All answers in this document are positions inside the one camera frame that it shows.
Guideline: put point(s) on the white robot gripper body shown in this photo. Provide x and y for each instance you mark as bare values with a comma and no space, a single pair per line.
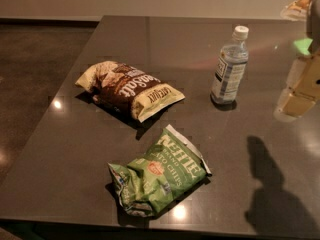
314,24

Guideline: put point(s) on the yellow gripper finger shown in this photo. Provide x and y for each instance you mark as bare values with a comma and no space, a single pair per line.
294,103

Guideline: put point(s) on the clear blue plastic water bottle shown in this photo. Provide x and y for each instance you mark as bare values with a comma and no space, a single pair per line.
231,66

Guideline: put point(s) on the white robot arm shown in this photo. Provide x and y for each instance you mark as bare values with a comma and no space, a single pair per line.
308,11

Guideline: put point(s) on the green kettle chips bag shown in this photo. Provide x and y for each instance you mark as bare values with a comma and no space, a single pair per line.
167,170

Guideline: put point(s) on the brown sea salt chip bag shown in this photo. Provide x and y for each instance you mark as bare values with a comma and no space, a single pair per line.
128,90

